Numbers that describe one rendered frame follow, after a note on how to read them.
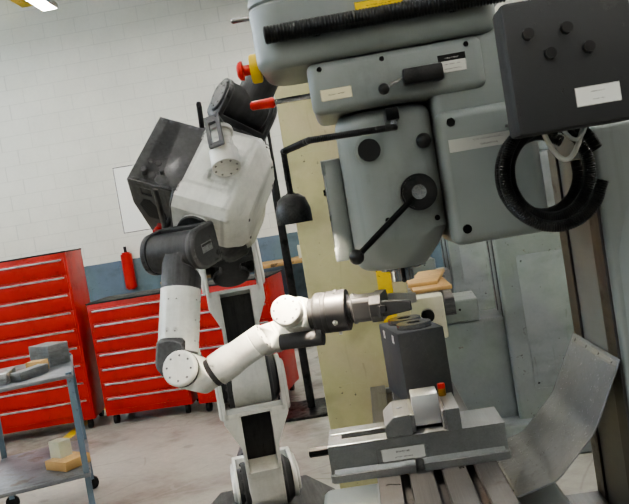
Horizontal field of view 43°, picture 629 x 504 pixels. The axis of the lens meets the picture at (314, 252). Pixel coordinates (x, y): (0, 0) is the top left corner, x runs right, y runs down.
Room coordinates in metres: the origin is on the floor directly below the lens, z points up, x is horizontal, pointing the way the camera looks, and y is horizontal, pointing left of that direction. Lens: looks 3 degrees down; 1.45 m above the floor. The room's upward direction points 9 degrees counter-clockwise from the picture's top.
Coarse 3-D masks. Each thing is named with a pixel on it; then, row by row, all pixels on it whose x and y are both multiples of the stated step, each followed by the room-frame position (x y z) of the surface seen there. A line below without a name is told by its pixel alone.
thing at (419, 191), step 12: (408, 180) 1.52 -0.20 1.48; (420, 180) 1.52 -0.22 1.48; (432, 180) 1.52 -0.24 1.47; (408, 192) 1.52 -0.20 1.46; (420, 192) 1.52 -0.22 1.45; (432, 192) 1.52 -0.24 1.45; (408, 204) 1.52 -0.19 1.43; (420, 204) 1.52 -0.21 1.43; (396, 216) 1.52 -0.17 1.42; (384, 228) 1.52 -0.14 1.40; (372, 240) 1.52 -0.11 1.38; (360, 252) 1.52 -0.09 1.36
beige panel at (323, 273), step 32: (288, 96) 3.38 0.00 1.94; (288, 128) 3.39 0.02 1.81; (320, 128) 3.38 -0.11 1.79; (288, 160) 3.39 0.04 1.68; (320, 160) 3.38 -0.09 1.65; (320, 192) 3.38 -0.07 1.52; (320, 224) 3.38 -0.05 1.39; (320, 256) 3.38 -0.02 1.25; (320, 288) 3.38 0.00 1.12; (352, 288) 3.38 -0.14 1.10; (384, 288) 3.36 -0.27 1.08; (384, 320) 3.37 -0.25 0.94; (320, 352) 3.39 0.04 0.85; (352, 352) 3.38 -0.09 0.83; (352, 384) 3.38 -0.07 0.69; (384, 384) 3.37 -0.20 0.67; (352, 416) 3.38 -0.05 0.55
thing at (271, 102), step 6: (294, 96) 1.76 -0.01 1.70; (300, 96) 1.75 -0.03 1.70; (306, 96) 1.75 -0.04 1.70; (252, 102) 1.76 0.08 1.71; (258, 102) 1.76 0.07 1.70; (264, 102) 1.75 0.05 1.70; (270, 102) 1.75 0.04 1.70; (276, 102) 1.76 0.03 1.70; (282, 102) 1.76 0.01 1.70; (288, 102) 1.76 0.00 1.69; (252, 108) 1.76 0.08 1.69; (258, 108) 1.76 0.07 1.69; (264, 108) 1.76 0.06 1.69
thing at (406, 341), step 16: (400, 320) 2.11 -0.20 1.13; (416, 320) 2.07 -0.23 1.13; (384, 336) 2.14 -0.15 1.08; (400, 336) 1.98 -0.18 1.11; (416, 336) 1.99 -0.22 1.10; (432, 336) 2.00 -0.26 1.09; (384, 352) 2.18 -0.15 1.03; (400, 352) 1.99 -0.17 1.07; (416, 352) 1.99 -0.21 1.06; (432, 352) 1.99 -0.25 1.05; (400, 368) 2.01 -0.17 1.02; (416, 368) 1.99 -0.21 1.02; (432, 368) 1.99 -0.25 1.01; (448, 368) 2.00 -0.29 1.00; (400, 384) 2.04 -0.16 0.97; (416, 384) 1.99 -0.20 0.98; (432, 384) 1.99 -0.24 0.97; (448, 384) 2.00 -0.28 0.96
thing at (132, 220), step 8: (112, 168) 10.82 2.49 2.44; (120, 168) 10.81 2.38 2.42; (128, 168) 10.81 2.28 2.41; (120, 176) 10.82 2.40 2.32; (120, 184) 10.82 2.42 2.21; (120, 192) 10.82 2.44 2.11; (128, 192) 10.81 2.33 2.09; (120, 200) 10.82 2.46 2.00; (128, 200) 10.81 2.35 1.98; (120, 208) 10.82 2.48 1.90; (128, 208) 10.81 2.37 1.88; (136, 208) 10.81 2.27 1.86; (128, 216) 10.82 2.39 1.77; (136, 216) 10.81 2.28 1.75; (128, 224) 10.82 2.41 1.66; (136, 224) 10.81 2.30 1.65; (144, 224) 10.80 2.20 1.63; (128, 232) 10.82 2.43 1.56
